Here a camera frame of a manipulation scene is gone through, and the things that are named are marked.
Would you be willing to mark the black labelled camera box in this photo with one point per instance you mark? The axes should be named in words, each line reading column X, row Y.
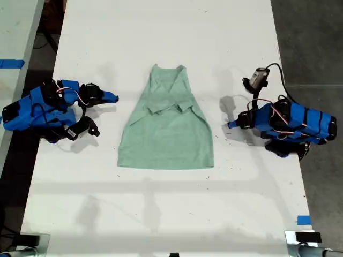
column 73, row 133

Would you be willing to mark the grey metal pipe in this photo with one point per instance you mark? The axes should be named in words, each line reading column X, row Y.
column 321, row 252

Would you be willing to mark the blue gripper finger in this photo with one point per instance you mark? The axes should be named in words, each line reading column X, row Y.
column 110, row 98
column 234, row 124

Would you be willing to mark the long blue tape strip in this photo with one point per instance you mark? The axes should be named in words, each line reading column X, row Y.
column 10, row 63

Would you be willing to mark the metal corner bracket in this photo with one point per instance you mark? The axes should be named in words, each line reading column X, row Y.
column 44, row 241
column 290, row 246

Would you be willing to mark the black camera stalk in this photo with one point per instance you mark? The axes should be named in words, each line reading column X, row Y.
column 256, row 92
column 93, row 125

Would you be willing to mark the pale green t-shirt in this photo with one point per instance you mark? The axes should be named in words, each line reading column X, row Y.
column 166, row 139

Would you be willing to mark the short blue tape strip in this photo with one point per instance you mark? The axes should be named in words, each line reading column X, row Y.
column 304, row 220

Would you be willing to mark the silver camera box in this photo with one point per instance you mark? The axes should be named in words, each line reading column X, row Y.
column 259, row 77

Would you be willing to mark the small black box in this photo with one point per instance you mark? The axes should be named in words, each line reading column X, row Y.
column 308, row 237
column 29, row 239

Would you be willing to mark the pale side table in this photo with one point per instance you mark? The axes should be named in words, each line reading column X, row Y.
column 16, row 32

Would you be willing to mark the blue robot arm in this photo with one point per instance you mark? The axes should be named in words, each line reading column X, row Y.
column 308, row 120
column 26, row 112

